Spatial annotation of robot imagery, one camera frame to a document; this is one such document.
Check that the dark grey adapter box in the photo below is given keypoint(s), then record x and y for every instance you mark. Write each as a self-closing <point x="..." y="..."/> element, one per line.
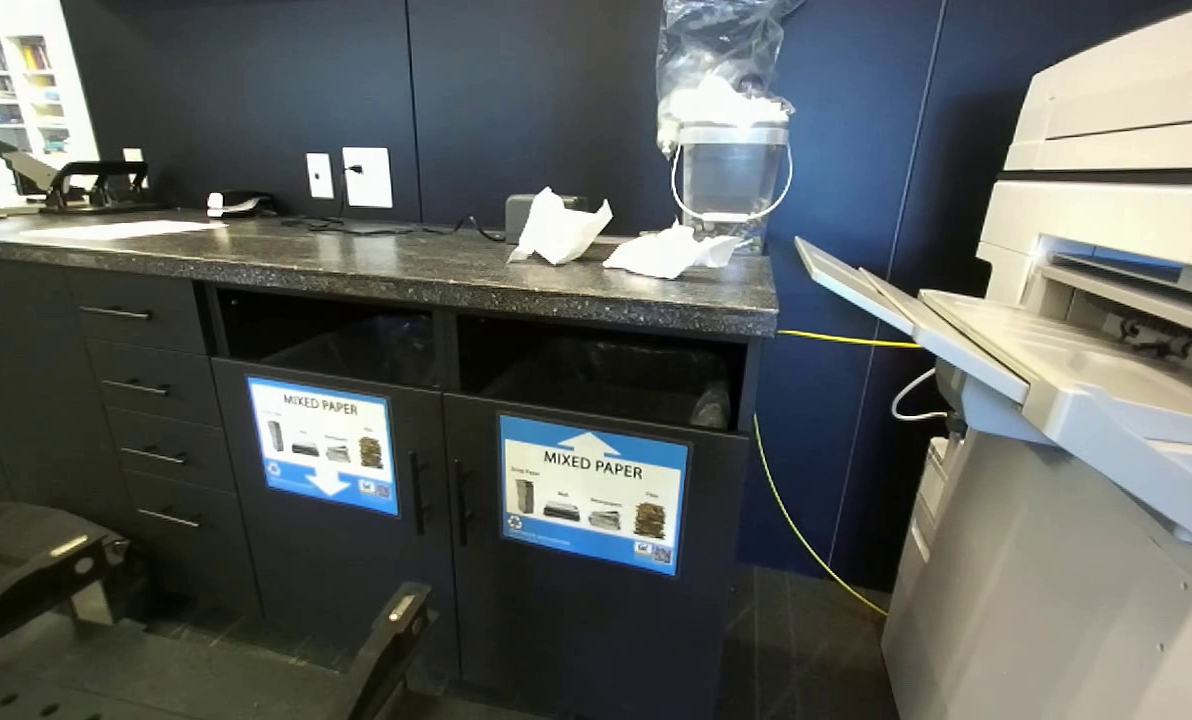
<point x="523" y="207"/>

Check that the black hole punch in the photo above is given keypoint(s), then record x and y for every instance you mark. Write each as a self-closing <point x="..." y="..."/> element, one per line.
<point x="96" y="180"/>

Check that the large white outlet plate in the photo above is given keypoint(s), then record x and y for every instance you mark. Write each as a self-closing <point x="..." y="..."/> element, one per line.
<point x="371" y="178"/>

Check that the blue label with down arrow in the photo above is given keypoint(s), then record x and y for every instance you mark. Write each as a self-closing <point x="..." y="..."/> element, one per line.
<point x="322" y="447"/>

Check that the crumpled white paper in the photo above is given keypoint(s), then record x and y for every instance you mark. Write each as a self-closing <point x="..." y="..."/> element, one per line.
<point x="668" y="255"/>
<point x="560" y="231"/>

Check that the clear plastic bag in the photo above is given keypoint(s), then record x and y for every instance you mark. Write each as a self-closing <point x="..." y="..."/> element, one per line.
<point x="720" y="41"/>

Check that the large white office printer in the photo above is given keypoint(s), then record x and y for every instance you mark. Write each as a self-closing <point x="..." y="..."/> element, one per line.
<point x="1091" y="603"/>

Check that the dark cabinet unit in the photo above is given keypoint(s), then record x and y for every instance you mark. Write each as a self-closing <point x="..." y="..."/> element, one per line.
<point x="39" y="425"/>

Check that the black bin liner bag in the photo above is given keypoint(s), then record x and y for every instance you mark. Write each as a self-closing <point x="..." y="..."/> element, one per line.
<point x="597" y="383"/>
<point x="357" y="354"/>

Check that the blue label with up arrow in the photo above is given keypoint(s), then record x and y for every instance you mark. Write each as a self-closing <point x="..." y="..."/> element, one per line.
<point x="595" y="493"/>

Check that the small white wall plate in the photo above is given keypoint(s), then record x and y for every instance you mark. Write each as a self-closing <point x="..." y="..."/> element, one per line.
<point x="316" y="173"/>

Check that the grey printer side tray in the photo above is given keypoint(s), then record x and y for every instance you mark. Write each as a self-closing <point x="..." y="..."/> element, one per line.
<point x="1020" y="360"/>

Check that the white paper wad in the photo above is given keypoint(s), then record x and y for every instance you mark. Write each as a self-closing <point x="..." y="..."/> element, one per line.
<point x="719" y="104"/>

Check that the black bin cabinet door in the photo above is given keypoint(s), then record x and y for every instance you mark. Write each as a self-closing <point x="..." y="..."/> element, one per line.
<point x="580" y="641"/>
<point x="341" y="575"/>

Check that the grey paper trimmer lever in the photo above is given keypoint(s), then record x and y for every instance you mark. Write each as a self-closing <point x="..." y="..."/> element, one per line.
<point x="10" y="160"/>

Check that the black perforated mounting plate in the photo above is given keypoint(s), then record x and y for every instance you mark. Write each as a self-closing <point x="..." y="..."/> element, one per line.
<point x="156" y="680"/>

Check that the clear plastic bucket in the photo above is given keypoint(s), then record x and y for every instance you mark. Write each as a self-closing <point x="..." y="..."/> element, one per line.
<point x="730" y="180"/>

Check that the white shelf unit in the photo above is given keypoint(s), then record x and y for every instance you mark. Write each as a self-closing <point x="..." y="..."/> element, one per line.
<point x="20" y="80"/>

